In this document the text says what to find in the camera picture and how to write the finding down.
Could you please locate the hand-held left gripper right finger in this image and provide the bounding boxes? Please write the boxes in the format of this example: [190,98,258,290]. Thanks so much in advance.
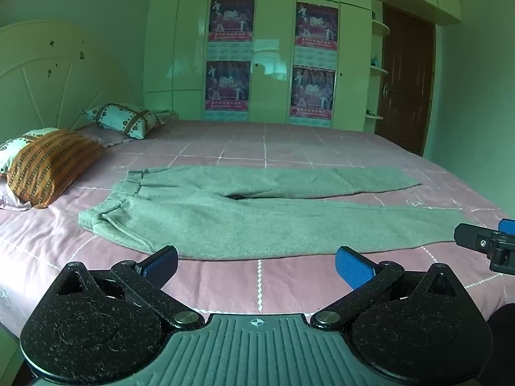
[311,246,467,332]

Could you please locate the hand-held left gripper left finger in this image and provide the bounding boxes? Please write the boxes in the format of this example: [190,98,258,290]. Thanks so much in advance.
[52,245,204,330]

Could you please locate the grey pants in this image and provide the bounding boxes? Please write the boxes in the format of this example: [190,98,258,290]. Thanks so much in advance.
[78,165,463,260]

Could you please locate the person's dark clothing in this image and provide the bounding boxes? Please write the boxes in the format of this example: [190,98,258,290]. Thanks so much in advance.
[486,303,515,386]

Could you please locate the bed with pink checked bedspread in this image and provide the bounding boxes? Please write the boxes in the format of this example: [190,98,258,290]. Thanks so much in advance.
[0,118,515,338]

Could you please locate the orange striped pillow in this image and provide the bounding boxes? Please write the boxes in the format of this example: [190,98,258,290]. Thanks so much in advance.
[7,129,107,210]

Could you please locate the white teal patterned pillow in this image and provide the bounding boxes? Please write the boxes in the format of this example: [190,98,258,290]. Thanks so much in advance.
[81,103,166,141]
[0,127,61,178]

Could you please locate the brown wooden door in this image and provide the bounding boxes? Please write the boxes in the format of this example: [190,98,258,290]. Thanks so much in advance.
[374,4,437,155]

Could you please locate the cream corner shelf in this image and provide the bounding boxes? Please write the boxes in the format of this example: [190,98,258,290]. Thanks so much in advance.
[365,0,392,121]

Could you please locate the cream wooden headboard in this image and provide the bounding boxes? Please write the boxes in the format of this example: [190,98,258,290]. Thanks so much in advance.
[0,20,139,145]

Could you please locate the cream glossy wardrobe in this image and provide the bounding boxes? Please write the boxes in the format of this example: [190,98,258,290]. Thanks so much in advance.
[143,0,383,131]

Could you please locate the purple wall poster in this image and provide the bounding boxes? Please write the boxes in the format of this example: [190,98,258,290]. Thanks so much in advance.
[290,65,336,127]
[295,2,339,65]
[207,0,255,62]
[205,61,251,121]

